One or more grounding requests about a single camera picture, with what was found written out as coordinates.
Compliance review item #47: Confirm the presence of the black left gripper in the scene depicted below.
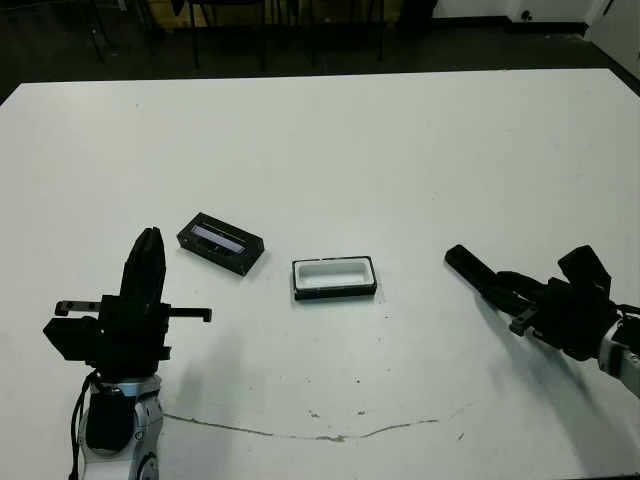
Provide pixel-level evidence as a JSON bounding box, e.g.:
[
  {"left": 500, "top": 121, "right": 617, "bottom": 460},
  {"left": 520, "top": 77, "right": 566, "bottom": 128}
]
[{"left": 54, "top": 227, "right": 214, "bottom": 381}]

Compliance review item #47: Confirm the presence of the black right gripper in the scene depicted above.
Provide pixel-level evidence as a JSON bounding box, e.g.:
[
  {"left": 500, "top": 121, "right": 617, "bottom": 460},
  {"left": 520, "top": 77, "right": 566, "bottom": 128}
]
[{"left": 492, "top": 270, "right": 621, "bottom": 362}]

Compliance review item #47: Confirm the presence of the black box lid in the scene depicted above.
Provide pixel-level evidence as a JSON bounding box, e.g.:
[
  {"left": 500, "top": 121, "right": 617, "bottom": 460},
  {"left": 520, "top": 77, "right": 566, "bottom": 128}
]
[{"left": 175, "top": 211, "right": 266, "bottom": 277}]

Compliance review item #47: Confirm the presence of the black box base white insert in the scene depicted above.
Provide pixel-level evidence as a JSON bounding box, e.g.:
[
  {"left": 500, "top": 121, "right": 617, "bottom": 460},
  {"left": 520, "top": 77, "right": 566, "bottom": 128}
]
[{"left": 291, "top": 254, "right": 376, "bottom": 302}]

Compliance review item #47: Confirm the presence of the grey plastic chair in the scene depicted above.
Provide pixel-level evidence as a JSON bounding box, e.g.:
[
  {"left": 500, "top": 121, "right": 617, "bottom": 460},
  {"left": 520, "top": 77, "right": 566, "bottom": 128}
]
[{"left": 87, "top": 0, "right": 156, "bottom": 64}]

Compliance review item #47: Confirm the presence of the black trash bin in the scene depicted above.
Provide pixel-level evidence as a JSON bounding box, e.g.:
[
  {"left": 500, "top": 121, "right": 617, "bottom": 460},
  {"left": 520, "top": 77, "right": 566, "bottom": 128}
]
[{"left": 399, "top": 0, "right": 437, "bottom": 32}]

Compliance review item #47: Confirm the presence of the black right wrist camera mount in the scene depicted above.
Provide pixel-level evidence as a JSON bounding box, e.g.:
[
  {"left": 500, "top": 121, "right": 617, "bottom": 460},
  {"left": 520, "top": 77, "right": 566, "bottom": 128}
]
[{"left": 557, "top": 243, "right": 612, "bottom": 296}]

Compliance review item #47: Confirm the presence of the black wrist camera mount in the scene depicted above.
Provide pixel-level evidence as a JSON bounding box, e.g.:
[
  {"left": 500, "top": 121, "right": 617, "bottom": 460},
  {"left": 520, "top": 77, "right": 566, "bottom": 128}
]
[
  {"left": 42, "top": 313, "right": 104, "bottom": 362},
  {"left": 557, "top": 243, "right": 612, "bottom": 296}
]

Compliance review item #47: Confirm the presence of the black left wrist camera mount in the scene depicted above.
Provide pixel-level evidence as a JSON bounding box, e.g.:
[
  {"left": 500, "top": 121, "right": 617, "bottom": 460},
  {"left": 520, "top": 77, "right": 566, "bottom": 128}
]
[{"left": 42, "top": 313, "right": 104, "bottom": 362}]

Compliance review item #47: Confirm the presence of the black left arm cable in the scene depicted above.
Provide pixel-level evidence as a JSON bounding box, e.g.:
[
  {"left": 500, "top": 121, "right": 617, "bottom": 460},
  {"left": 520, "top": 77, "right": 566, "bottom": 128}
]
[{"left": 67, "top": 372, "right": 104, "bottom": 480}]

